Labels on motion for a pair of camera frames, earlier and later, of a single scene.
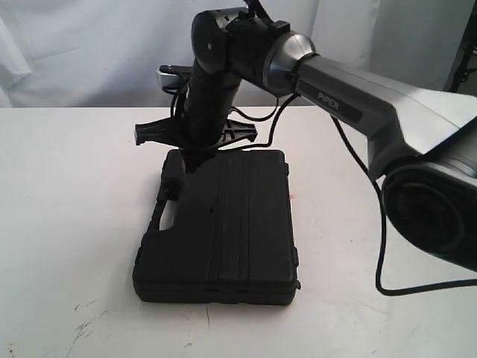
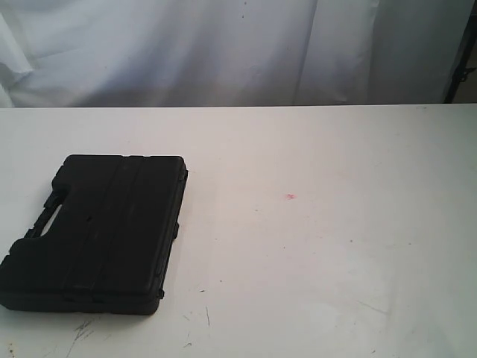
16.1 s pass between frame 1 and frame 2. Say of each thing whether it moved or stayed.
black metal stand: stayed
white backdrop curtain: stayed
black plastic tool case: moved
